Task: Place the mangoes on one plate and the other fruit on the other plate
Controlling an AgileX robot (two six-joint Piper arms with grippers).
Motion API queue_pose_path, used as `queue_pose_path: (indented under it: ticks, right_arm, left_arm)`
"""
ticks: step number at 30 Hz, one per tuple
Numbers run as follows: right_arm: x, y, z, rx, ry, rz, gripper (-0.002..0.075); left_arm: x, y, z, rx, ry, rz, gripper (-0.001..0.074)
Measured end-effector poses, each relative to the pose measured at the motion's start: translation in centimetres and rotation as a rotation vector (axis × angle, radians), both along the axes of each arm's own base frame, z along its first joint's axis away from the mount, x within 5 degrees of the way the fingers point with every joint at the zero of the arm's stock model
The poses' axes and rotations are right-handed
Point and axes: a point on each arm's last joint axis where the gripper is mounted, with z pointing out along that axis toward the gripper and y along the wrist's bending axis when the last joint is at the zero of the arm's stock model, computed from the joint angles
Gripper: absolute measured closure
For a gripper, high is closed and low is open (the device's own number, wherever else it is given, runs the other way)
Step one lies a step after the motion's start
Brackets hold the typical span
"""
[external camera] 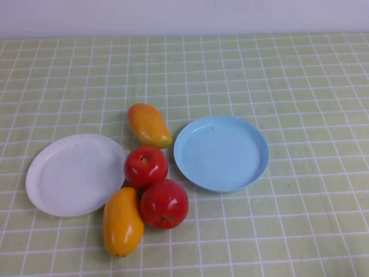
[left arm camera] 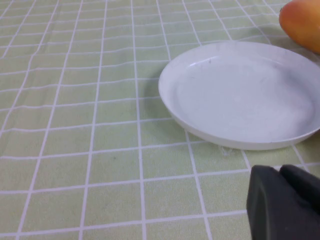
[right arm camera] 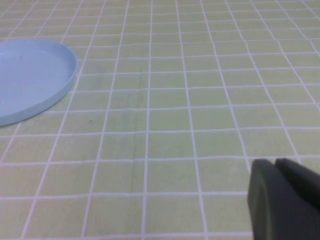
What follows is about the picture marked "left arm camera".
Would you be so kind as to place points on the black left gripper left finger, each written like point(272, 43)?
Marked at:
point(275, 212)

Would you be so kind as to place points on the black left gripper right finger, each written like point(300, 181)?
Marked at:
point(302, 182)

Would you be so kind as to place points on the orange mango with green end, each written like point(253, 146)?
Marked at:
point(303, 25)

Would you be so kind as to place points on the white round plate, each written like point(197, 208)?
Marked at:
point(237, 100)

